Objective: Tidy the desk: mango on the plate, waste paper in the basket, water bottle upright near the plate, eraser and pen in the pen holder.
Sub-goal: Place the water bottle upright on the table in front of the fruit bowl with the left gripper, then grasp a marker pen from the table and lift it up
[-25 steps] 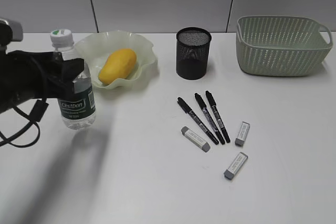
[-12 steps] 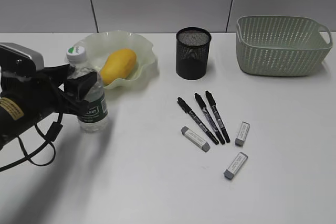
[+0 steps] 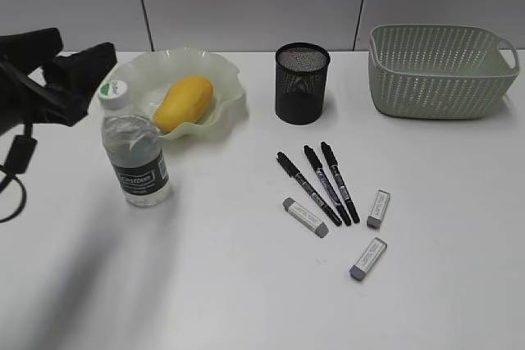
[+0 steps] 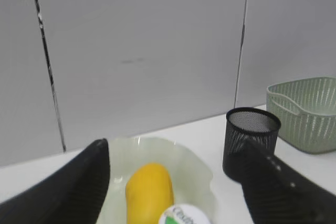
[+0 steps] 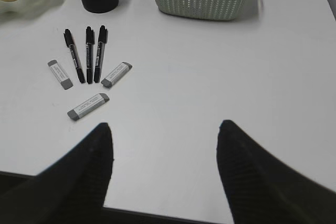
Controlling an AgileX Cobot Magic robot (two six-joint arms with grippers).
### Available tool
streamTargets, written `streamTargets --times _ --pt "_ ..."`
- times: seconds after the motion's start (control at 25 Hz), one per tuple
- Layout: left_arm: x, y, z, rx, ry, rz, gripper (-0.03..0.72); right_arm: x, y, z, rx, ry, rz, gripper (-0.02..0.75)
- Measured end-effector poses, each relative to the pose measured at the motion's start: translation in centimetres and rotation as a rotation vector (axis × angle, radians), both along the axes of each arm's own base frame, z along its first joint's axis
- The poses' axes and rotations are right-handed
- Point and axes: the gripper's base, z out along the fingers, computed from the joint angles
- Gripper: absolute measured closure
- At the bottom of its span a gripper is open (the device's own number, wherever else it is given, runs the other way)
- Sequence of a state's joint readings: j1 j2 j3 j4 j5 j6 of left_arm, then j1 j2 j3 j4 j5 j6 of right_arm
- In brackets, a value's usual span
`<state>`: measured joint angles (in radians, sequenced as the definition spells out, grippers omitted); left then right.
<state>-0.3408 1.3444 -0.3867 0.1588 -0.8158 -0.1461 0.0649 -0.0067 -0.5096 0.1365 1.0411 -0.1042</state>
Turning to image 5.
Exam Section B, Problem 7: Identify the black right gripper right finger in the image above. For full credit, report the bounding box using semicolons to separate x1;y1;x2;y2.
216;120;335;223

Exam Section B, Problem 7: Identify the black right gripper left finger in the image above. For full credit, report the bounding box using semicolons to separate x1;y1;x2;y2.
1;123;113;223

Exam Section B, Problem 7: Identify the grey white eraser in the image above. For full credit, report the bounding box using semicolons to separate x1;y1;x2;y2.
67;93;110;121
48;60;73;90
101;62;133;88

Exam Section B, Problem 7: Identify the black marker pen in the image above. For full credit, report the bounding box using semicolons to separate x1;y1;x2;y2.
93;25;108;83
64;29;86;83
86;26;95;84

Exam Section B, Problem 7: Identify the grey white eraser bottom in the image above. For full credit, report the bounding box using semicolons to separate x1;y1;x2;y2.
67;93;110;121

